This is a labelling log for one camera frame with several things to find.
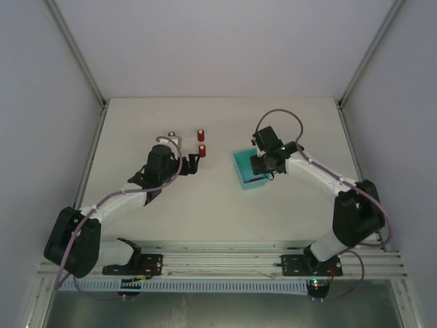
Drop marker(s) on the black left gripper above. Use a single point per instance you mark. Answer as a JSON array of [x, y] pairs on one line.
[[186, 166]]

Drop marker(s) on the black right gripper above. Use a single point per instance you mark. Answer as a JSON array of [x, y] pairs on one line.
[[257, 165]]

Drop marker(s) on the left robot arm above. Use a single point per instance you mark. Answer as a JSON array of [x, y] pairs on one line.
[[75, 243]]

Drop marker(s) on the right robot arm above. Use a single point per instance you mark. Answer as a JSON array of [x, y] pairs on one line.
[[356, 208]]

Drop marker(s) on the teal plastic bin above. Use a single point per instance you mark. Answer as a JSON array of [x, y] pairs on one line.
[[243, 169]]

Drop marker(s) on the white peg fixture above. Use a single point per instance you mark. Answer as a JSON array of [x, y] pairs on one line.
[[189, 145]]

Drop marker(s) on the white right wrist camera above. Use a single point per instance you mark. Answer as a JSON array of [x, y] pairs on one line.
[[255, 144]]

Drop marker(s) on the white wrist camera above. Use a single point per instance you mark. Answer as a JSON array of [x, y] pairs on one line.
[[255, 144], [174, 141]]

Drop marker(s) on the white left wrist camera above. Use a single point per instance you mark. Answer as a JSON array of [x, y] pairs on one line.
[[174, 141]]

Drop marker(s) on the aluminium mounting rail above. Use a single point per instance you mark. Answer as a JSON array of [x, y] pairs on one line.
[[263, 260]]

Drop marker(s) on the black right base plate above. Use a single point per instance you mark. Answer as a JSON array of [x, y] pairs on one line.
[[294, 265]]

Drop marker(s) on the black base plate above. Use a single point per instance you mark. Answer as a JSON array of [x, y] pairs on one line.
[[148, 265], [294, 265]]

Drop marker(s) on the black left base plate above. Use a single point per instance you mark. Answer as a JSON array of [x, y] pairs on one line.
[[148, 265]]

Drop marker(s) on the slotted cable duct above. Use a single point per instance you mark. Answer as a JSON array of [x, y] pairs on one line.
[[286, 287]]

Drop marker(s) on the left aluminium corner post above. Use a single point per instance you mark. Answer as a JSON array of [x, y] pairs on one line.
[[60, 21]]

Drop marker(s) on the aluminium corner post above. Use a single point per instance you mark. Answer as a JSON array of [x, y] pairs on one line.
[[374, 45], [60, 21]]

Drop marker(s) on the right aluminium corner post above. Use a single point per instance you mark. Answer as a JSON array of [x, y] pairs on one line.
[[374, 45]]

